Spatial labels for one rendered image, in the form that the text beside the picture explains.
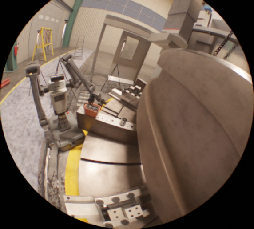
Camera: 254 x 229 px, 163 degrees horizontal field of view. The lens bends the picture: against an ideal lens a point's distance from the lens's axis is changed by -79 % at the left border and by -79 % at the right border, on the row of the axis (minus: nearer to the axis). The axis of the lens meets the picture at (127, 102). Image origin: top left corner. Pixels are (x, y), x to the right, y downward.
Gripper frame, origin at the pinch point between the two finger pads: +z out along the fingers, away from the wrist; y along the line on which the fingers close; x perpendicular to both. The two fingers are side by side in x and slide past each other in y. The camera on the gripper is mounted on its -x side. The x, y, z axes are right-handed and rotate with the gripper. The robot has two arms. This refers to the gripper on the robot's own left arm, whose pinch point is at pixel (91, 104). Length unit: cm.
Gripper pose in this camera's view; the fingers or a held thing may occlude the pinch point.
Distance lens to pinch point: 105.8
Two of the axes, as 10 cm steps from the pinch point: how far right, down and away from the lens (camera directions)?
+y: 0.8, -5.5, 8.3
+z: -3.3, 7.7, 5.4
